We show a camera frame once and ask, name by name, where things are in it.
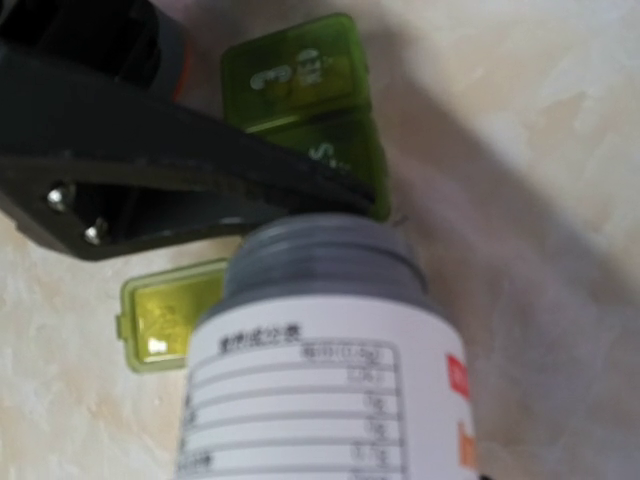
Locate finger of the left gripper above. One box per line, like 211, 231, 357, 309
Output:
1, 44, 375, 261

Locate orange pill bottle grey cap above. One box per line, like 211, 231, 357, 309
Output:
174, 214, 480, 479

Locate green weekly pill organizer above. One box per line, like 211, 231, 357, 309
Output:
117, 13, 391, 373

